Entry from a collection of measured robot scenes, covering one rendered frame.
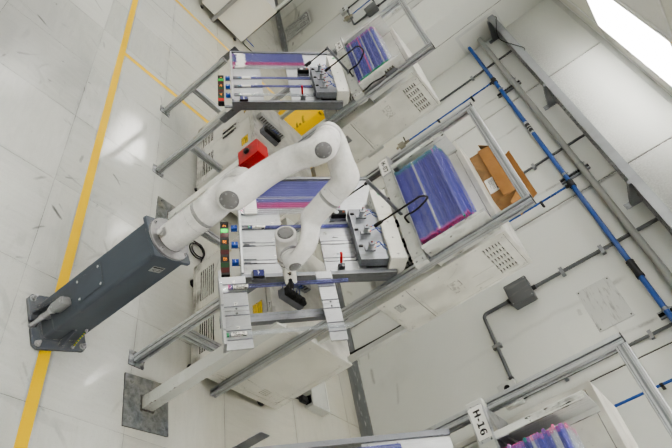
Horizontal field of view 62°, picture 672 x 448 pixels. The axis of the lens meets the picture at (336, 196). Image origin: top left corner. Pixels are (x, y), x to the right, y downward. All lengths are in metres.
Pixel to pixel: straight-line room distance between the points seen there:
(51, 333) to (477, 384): 2.56
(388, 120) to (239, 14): 3.43
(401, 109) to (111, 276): 2.24
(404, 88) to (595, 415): 2.32
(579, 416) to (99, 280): 1.82
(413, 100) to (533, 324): 1.65
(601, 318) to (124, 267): 2.73
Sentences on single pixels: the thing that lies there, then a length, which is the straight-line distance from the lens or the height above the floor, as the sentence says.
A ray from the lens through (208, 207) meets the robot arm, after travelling 2.12.
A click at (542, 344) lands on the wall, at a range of 3.85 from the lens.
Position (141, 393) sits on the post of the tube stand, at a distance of 2.85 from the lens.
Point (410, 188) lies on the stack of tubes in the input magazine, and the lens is 2.79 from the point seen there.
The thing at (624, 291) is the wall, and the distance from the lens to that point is 3.83.
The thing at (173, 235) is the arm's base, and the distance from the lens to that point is 2.20.
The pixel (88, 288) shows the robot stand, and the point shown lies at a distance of 2.46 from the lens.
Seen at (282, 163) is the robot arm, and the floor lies 1.29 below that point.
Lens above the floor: 1.97
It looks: 18 degrees down
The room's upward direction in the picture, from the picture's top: 55 degrees clockwise
